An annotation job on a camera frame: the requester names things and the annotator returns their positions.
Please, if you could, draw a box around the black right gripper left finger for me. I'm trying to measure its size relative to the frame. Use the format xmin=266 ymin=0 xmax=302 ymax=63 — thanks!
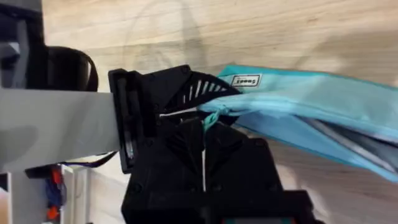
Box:
xmin=129 ymin=118 xmax=205 ymax=192

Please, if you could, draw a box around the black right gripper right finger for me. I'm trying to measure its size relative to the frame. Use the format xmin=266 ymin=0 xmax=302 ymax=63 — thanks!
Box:
xmin=204 ymin=122 xmax=284 ymax=192

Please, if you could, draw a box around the teal soft zip bag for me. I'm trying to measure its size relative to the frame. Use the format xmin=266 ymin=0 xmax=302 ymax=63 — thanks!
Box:
xmin=197 ymin=64 xmax=398 ymax=184

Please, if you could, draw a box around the black upright wrist plate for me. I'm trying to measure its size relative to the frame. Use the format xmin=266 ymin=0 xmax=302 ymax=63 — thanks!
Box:
xmin=108 ymin=68 xmax=144 ymax=175

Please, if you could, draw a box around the white box with coloured items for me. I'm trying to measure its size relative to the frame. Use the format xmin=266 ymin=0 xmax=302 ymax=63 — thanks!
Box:
xmin=0 ymin=164 xmax=91 ymax=224

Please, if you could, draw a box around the black cable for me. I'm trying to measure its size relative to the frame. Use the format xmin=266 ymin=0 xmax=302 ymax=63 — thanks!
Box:
xmin=58 ymin=150 xmax=119 ymax=169

